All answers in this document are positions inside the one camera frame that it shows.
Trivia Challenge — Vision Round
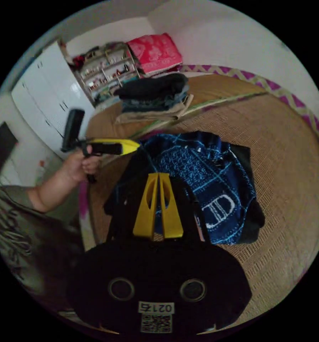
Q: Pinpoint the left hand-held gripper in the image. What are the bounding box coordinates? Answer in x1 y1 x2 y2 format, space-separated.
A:
78 138 142 184

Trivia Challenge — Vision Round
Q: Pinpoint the open shelf with small items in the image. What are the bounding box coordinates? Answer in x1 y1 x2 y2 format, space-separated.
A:
72 42 142 108

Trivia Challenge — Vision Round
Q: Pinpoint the person's left hand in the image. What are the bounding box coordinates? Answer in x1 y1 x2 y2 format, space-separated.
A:
64 145 100 184

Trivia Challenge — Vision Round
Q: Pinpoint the pile of clothes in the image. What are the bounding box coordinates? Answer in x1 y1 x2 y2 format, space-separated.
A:
114 73 194 125

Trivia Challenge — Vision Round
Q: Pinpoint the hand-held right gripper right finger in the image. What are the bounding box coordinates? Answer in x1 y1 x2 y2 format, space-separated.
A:
158 172 184 239

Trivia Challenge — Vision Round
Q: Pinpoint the person's body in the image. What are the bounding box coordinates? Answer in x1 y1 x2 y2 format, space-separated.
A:
0 185 87 313

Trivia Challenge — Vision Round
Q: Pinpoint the person's left forearm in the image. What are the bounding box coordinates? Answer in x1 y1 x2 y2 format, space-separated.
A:
28 165 80 213

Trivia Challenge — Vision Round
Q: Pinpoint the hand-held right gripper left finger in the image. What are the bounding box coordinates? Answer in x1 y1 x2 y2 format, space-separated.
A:
132 172 159 239

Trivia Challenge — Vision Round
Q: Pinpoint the bed with woven mat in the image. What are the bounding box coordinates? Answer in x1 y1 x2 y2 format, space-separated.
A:
79 64 319 325

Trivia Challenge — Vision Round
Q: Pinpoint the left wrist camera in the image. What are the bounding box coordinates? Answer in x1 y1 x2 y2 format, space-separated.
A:
61 109 85 153

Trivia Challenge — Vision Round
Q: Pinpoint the blue long sleeve with print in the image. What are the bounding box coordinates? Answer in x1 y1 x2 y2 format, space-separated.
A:
103 130 266 245

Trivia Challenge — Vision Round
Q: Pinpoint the white cupboard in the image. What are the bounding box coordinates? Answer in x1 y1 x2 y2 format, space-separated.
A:
11 40 96 160

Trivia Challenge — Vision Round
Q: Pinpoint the folded pink patterned blanket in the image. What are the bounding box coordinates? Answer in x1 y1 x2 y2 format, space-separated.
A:
126 33 183 75

